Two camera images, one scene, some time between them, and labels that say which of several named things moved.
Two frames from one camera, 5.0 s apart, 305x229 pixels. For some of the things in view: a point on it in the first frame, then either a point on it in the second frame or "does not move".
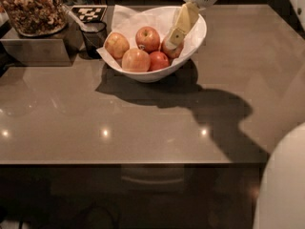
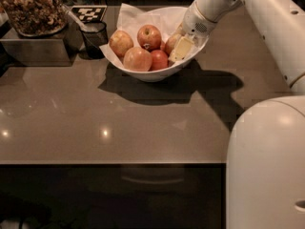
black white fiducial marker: x=88 y=13 does not move
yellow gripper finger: x=186 y=18 -> x=181 y=50
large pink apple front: x=135 y=60 does not move
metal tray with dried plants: x=57 y=50 does not move
